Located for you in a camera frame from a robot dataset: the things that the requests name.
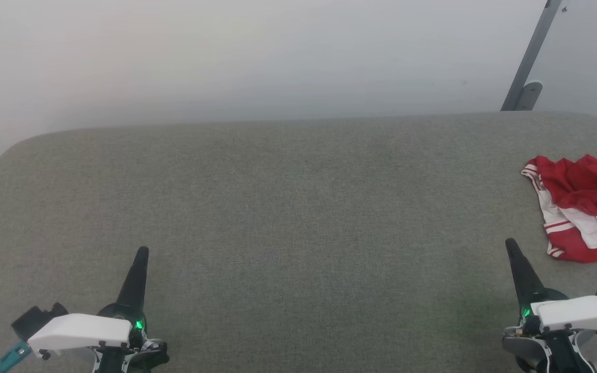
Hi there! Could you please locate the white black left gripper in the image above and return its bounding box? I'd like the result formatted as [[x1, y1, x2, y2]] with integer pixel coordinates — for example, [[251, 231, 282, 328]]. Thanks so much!
[[27, 246, 150, 359]]

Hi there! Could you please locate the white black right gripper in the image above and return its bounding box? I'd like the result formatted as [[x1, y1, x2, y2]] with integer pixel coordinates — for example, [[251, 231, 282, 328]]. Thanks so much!
[[504, 238, 597, 333]]

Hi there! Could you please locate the red Bulls basketball jersey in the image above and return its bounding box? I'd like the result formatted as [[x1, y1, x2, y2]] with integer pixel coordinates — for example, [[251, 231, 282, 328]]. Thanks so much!
[[521, 154, 597, 264]]

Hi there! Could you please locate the grey metal pole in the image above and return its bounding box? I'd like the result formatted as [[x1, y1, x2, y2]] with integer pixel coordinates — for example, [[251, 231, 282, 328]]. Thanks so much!
[[500, 0, 564, 112]]

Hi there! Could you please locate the grey metal pole bracket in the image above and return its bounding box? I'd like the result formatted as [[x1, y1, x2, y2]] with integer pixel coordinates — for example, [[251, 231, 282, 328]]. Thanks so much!
[[515, 80, 544, 112]]

